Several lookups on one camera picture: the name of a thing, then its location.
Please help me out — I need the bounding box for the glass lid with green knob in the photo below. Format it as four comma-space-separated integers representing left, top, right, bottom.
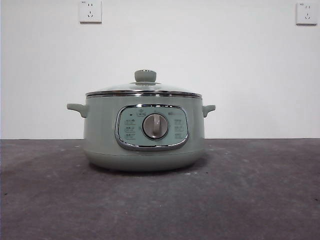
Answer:
85, 69, 202, 98

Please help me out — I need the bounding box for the pale green electric pot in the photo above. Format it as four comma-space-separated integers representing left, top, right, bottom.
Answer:
66, 94, 216, 172

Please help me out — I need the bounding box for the white wall socket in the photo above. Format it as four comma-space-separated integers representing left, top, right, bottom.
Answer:
296, 2, 315, 26
79, 0, 103, 25

